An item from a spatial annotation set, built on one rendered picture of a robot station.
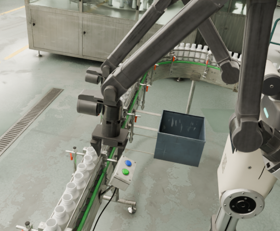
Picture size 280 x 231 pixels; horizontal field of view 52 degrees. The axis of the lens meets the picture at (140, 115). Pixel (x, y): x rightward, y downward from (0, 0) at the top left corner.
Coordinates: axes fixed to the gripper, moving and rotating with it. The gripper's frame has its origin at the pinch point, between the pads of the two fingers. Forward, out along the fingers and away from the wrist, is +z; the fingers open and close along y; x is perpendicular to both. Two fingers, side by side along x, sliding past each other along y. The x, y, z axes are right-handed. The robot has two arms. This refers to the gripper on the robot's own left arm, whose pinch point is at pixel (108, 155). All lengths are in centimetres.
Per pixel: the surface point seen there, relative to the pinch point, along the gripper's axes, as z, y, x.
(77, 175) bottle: 25.0, -15.2, 13.4
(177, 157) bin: 62, 28, 86
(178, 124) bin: 54, 25, 116
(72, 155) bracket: 33, -25, 34
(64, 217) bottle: 26.7, -12.8, -5.7
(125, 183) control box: 31.3, 3.4, 21.5
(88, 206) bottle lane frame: 40.2, -9.7, 12.0
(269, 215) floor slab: 138, 124, 129
